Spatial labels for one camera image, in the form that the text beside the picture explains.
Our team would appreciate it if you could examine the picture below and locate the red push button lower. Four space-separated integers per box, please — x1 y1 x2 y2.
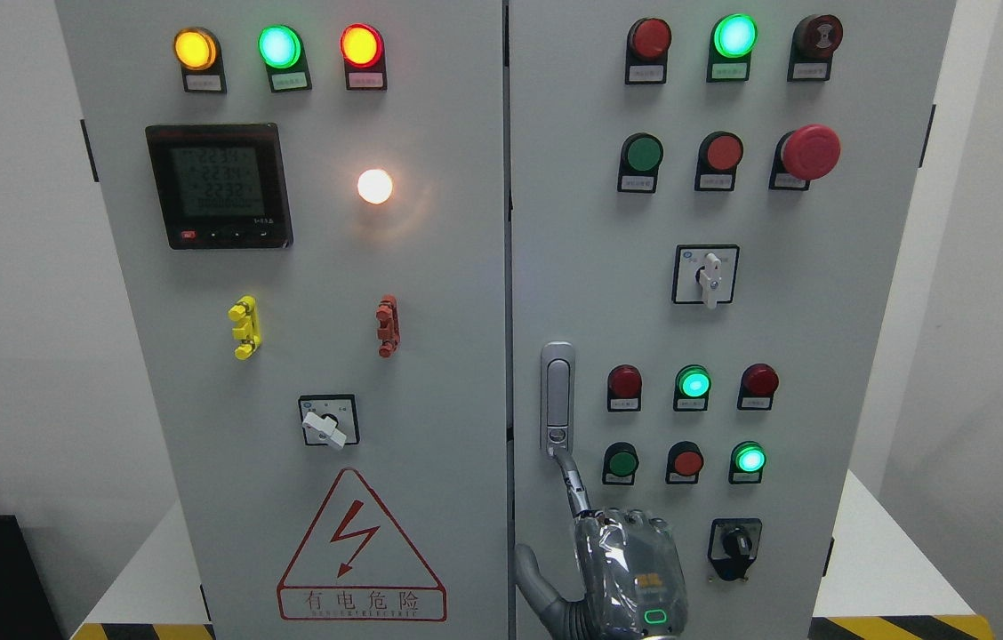
664 441 704 485

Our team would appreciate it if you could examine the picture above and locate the red electric hazard warning sticker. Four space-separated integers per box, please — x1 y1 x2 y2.
277 468 447 622

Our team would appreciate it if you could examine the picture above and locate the green indicator light top right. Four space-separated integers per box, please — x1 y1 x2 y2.
706 12 758 84

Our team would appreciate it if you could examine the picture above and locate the green push button upper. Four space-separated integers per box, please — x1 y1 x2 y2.
618 132 663 194

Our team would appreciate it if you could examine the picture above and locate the red indicator light middle left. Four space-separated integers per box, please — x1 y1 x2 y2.
606 364 643 412

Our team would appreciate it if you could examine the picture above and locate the red emergency stop mushroom button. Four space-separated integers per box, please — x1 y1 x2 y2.
768 123 840 191

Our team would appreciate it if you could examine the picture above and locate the green lit button lower right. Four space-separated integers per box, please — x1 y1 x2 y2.
728 440 766 485

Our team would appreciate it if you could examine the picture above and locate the white glowing indicator light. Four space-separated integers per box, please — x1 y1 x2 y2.
357 169 393 205

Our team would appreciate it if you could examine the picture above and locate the black rotary knob switch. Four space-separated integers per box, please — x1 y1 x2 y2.
706 517 763 580

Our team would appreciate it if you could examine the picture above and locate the red terminal connector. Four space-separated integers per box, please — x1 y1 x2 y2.
375 294 401 359

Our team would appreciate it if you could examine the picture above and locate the yellow terminal connector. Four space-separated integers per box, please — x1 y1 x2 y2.
228 295 262 361

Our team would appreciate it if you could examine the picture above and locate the red push button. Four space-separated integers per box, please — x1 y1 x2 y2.
664 441 704 485
694 131 744 193

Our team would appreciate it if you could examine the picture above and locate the red indicator light top right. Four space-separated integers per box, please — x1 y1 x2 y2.
624 17 672 85

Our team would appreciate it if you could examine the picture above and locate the left white rotary selector switch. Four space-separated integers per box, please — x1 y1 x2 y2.
298 394 360 451

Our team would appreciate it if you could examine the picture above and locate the green indicator light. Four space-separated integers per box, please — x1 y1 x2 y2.
706 12 758 84
257 24 313 93
672 364 712 411

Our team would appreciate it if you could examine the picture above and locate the red indicator light middle right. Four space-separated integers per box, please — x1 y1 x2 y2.
736 362 781 411

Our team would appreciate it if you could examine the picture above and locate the left grey cabinet door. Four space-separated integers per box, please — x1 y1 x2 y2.
57 1 512 639

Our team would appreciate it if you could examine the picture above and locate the red indicator light top left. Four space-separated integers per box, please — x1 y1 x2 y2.
340 23 388 91

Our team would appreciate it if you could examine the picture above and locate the red indicator light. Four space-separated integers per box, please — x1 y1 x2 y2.
624 17 672 85
340 23 388 91
606 364 643 412
736 362 781 411

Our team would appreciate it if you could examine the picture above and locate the dark red buzzer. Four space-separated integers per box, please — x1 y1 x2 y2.
787 13 844 82

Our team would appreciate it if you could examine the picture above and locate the green indicator light middle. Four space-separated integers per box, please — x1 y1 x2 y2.
672 364 712 411

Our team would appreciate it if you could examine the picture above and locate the yellow indicator light top left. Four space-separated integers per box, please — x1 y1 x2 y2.
173 26 228 94

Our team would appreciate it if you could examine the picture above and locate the green indicator light top left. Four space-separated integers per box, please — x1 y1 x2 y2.
257 24 313 93

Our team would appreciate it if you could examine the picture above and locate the right white rotary selector switch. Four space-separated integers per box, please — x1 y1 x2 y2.
671 244 740 309

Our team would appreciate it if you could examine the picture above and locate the grey cabinet door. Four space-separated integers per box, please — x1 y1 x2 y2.
509 1 956 639
57 1 512 639

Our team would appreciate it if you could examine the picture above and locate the silver cabinet door handle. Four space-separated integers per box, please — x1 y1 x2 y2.
538 341 575 457

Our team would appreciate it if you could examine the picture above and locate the white rotary selector switch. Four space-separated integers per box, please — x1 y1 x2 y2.
298 394 360 451
671 244 740 309

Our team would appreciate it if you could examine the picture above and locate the red push button upper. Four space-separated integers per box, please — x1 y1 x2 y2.
694 131 744 193

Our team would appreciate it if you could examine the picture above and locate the right grey cabinet door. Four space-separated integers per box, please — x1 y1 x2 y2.
509 1 956 639

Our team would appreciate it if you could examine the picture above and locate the black digital power meter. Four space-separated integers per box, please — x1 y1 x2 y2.
145 123 292 250

